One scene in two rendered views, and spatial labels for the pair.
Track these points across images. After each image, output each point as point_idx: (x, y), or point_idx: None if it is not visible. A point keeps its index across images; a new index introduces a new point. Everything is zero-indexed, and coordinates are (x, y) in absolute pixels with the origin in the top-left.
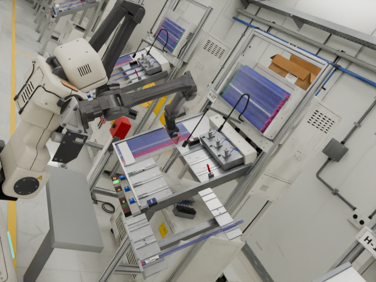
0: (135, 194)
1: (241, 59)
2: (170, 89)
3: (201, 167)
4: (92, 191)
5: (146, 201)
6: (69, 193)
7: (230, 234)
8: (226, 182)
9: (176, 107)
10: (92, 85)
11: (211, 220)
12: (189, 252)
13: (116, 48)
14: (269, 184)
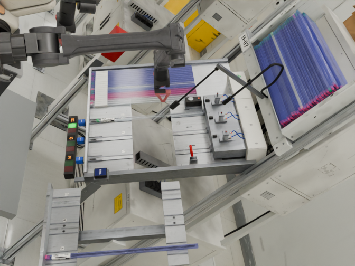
0: (85, 153)
1: (301, 1)
2: (138, 45)
3: (186, 143)
4: (54, 119)
5: (96, 168)
6: (1, 127)
7: (173, 258)
8: (213, 175)
9: (162, 60)
10: (29, 9)
11: (163, 226)
12: (145, 239)
13: None
14: (276, 193)
